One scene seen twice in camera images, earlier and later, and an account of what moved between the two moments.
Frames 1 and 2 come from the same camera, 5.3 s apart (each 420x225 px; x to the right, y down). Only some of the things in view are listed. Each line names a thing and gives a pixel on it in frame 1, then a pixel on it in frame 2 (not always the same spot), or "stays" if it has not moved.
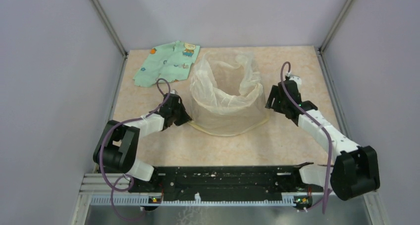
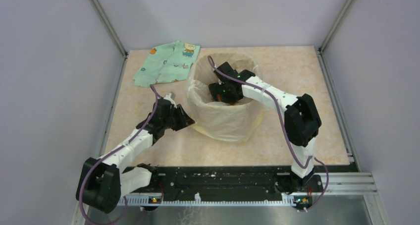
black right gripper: x=275 y=94 → x=216 y=88
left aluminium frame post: x=102 y=14 stays
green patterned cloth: x=173 y=61 stays
